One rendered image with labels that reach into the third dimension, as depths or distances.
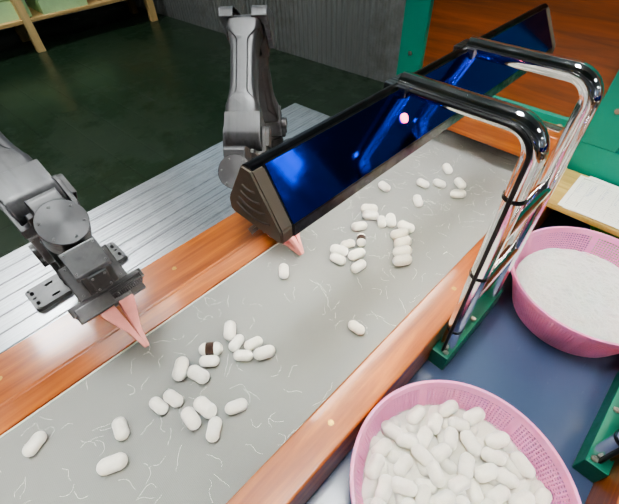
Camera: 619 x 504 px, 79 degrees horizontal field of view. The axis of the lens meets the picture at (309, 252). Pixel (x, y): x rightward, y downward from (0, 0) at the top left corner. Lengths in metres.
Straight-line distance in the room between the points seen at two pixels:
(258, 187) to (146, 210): 0.75
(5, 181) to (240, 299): 0.38
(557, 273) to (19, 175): 0.89
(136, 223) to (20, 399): 0.49
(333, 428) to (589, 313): 0.49
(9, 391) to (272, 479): 0.41
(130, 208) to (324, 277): 0.59
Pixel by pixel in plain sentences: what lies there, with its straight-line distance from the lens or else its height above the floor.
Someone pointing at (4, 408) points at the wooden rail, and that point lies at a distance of 0.73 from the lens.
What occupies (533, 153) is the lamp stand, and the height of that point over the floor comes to 1.09.
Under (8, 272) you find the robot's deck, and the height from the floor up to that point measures 0.67.
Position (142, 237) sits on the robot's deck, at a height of 0.67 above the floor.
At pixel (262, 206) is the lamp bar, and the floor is 1.08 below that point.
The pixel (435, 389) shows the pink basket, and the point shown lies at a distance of 0.61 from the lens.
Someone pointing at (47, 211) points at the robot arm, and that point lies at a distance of 0.54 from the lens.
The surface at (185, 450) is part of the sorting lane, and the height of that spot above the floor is 0.74.
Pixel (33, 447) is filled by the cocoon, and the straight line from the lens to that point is 0.68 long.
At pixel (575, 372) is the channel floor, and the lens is 0.81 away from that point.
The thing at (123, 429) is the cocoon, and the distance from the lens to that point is 0.63.
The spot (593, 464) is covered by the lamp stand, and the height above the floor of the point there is 0.71.
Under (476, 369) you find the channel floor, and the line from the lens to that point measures 0.74.
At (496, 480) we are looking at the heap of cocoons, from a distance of 0.61.
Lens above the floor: 1.30
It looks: 47 degrees down
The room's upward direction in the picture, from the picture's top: 3 degrees counter-clockwise
